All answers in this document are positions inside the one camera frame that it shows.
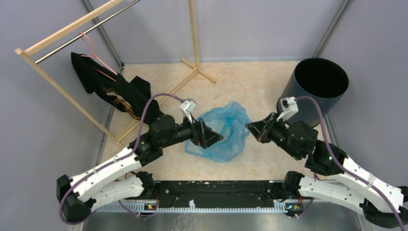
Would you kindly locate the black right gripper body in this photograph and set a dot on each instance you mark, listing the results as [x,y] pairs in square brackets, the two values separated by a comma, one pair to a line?
[277,134]

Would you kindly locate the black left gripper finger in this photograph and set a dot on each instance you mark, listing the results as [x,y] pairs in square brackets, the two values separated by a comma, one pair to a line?
[207,137]
[202,127]

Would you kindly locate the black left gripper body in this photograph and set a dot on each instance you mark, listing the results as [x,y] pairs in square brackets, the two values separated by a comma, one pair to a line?
[183,132]

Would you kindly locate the blue plastic trash bag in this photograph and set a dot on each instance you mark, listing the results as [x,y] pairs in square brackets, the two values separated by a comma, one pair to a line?
[229,121]

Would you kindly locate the dark grey trash bin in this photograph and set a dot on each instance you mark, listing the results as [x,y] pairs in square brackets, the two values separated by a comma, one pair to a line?
[323,80]

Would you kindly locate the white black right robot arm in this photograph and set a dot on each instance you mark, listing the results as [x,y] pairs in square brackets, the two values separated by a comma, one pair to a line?
[380,203]

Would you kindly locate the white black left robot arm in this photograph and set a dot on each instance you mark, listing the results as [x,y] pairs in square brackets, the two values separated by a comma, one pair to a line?
[79,196]

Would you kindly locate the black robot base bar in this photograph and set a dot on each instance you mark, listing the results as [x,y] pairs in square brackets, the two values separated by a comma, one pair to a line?
[217,194]

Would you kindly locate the black garment with print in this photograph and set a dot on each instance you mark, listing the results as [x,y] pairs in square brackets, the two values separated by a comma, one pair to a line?
[127,97]

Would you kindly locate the pink clothes hanger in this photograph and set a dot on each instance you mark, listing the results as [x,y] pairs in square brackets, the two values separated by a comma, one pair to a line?
[92,48]

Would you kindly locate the metal hanging rod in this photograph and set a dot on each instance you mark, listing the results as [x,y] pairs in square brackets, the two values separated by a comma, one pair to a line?
[92,15]

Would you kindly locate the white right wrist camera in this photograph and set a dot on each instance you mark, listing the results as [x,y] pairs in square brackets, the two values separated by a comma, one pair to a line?
[288,108]

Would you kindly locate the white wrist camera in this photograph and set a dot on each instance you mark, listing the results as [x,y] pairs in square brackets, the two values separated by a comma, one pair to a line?
[186,108]
[288,108]

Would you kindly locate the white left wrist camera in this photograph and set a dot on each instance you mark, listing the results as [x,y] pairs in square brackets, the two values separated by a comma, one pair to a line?
[186,108]

